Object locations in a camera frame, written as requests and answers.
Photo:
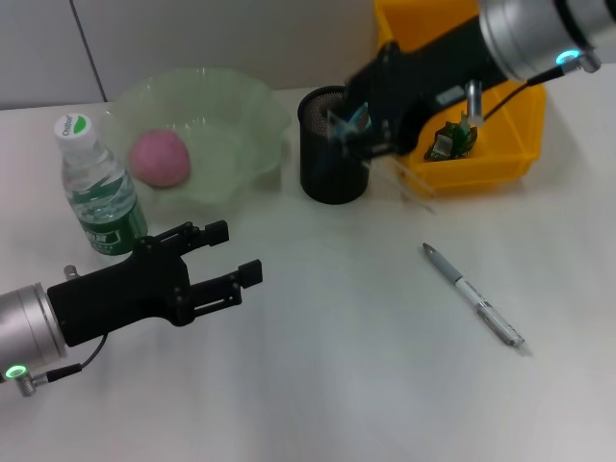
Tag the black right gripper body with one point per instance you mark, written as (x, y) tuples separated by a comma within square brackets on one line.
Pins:
[(428, 77)]

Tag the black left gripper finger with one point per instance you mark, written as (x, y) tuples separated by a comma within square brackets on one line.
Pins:
[(207, 234), (226, 289)]

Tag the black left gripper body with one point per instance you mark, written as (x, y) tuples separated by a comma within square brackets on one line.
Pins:
[(125, 293)]

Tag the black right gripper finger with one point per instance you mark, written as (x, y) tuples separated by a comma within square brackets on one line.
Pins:
[(361, 94), (380, 142)]

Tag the blue scissors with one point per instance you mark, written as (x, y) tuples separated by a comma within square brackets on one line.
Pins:
[(358, 120)]

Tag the clear plastic ruler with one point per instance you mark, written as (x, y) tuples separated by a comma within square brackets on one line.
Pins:
[(409, 180)]

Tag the green plastic wrapper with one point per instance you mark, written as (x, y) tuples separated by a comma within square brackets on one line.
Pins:
[(450, 142)]

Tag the clear green-label water bottle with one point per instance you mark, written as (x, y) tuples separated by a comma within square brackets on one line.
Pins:
[(103, 207)]

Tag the pink peach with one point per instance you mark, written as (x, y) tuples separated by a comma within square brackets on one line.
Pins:
[(159, 159)]

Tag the grey clear ballpoint pen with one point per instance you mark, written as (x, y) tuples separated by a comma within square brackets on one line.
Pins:
[(443, 267)]

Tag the black mesh pen holder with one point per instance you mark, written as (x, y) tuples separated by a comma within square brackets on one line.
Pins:
[(332, 173)]

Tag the translucent green fruit bowl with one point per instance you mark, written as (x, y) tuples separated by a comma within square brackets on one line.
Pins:
[(231, 125)]

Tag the silver left gripper stud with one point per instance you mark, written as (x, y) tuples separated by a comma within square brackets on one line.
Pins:
[(71, 272)]

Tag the yellow plastic bin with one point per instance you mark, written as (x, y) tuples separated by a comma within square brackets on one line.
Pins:
[(481, 168)]

